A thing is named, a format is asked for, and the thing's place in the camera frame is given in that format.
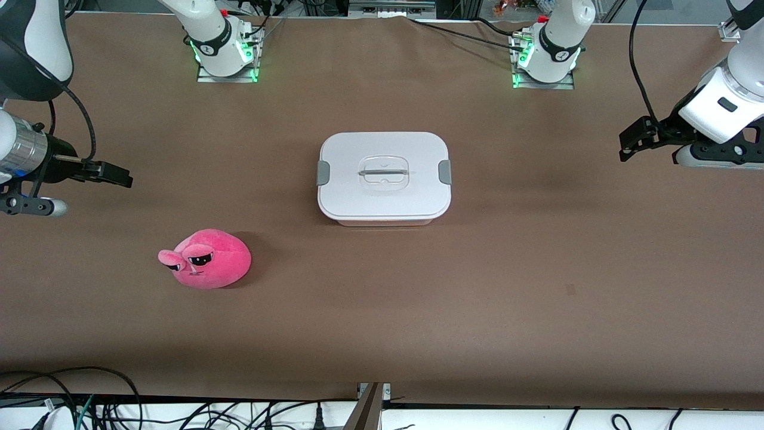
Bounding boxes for pink plush toy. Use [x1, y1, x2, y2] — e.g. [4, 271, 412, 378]
[158, 229, 252, 290]

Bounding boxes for white box lid grey clips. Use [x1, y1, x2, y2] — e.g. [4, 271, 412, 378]
[316, 131, 452, 220]

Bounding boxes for pink plastic box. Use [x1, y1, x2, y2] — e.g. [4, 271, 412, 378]
[333, 216, 438, 228]

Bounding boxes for brown table cover sheet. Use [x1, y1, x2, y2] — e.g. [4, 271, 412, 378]
[0, 12, 764, 410]

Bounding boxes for aluminium profile beam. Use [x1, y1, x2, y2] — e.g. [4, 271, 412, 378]
[343, 382, 392, 430]

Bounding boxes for black left camera mount bracket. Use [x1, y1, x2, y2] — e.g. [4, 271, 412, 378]
[657, 110, 764, 163]

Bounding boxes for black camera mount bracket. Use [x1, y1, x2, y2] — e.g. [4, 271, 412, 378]
[0, 177, 50, 216]
[657, 110, 764, 163]

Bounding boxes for black right camera mount bracket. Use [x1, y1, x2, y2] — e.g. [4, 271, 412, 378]
[0, 177, 50, 216]

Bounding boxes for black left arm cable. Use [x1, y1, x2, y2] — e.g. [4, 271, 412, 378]
[629, 0, 664, 127]

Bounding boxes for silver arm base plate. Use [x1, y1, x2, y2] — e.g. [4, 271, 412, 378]
[196, 27, 262, 84]
[512, 33, 576, 91]

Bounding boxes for black cable on table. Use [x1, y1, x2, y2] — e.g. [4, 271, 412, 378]
[472, 17, 523, 38]
[408, 18, 526, 52]

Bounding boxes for long black looped cable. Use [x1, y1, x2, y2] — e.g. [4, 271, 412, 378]
[0, 365, 144, 430]

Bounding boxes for green cable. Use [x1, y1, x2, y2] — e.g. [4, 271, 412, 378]
[76, 394, 97, 430]

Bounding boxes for aluminium frame rail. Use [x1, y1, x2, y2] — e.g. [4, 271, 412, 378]
[348, 0, 437, 19]

